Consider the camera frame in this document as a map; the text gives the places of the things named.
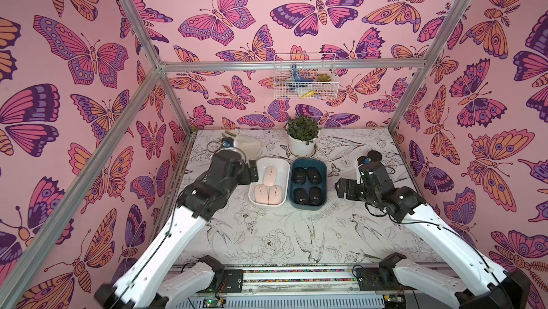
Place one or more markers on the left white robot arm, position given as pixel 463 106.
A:
pixel 171 244

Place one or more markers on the black round jar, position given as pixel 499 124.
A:
pixel 374 155

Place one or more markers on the potted green plant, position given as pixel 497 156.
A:
pixel 302 133

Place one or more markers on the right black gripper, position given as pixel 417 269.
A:
pixel 347 187

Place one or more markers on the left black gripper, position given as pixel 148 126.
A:
pixel 245 178

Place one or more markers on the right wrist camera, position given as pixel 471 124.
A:
pixel 367 165

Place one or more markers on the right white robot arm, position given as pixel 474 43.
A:
pixel 405 207

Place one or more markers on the black mouse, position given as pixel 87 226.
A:
pixel 314 176
pixel 299 176
pixel 300 196
pixel 316 196

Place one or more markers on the white wire basket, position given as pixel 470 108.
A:
pixel 305 79

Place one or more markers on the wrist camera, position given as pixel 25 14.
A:
pixel 230 142
pixel 367 165

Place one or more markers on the pink mouse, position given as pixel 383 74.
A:
pixel 261 194
pixel 275 196
pixel 270 176

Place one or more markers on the white storage tray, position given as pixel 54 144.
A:
pixel 284 169

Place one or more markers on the teal storage box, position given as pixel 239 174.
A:
pixel 305 163

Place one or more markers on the beige work glove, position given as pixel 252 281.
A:
pixel 251 147

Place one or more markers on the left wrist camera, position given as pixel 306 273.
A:
pixel 230 142

